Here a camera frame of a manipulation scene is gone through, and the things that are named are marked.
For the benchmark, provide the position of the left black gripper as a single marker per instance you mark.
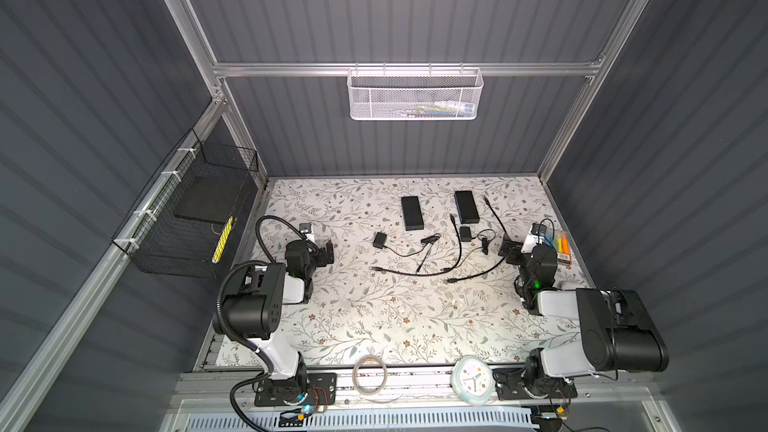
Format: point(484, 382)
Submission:
point(324, 253)

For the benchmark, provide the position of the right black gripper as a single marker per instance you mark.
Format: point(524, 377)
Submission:
point(513, 253)

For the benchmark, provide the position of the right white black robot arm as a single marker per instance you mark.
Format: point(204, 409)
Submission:
point(616, 332)

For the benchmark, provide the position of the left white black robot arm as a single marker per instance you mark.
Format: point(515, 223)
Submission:
point(250, 301)

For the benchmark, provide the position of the small black power adapter right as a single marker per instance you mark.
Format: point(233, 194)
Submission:
point(465, 234)

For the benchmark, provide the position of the highlighter marker pack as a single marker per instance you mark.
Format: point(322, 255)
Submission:
point(562, 246)

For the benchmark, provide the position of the black power adapter left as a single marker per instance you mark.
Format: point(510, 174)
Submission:
point(379, 240)

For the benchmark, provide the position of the yellow black striped item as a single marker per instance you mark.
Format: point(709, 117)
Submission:
point(222, 241)

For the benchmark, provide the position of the floral table mat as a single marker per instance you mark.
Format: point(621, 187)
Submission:
point(427, 298)

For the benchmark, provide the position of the black flat box in basket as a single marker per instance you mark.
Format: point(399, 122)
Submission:
point(211, 201)

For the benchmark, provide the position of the clear tape roll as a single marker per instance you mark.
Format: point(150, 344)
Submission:
point(369, 376)

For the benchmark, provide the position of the white round clock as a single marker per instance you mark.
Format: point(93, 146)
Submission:
point(472, 380)

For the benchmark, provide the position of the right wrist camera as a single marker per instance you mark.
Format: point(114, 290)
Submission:
point(535, 236)

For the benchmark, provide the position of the black wire basket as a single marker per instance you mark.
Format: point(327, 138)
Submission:
point(156, 242)

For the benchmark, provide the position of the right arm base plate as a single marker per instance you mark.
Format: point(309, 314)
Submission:
point(515, 383)

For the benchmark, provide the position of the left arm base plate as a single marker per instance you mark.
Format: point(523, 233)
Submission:
point(312, 389)

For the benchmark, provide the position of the white wire mesh basket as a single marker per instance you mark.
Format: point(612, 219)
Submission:
point(414, 94)

